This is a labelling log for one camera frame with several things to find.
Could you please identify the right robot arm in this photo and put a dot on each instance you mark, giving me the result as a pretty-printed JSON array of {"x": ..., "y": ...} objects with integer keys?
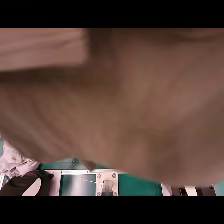
[{"x": 193, "y": 191}]

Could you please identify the silver frame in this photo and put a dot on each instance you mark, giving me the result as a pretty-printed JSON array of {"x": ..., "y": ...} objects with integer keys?
[{"x": 100, "y": 183}]

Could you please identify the brown garment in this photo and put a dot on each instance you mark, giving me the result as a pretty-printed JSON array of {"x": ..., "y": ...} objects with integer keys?
[{"x": 133, "y": 106}]

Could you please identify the heap of clothes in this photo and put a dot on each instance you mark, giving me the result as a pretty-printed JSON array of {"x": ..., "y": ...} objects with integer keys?
[{"x": 13, "y": 160}]

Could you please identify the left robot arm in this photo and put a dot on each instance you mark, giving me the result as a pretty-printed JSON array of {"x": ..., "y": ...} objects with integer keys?
[{"x": 23, "y": 183}]

